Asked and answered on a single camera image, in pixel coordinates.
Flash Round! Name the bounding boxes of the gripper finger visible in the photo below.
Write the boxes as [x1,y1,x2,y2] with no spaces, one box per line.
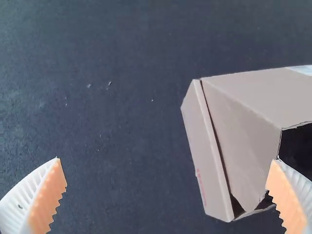
[264,158,312,234]
[0,156,68,234]

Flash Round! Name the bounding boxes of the cardboard box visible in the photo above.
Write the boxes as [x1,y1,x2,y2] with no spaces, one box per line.
[179,64,312,224]

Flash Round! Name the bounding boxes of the black mat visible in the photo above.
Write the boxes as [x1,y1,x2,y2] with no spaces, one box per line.
[0,0,312,234]

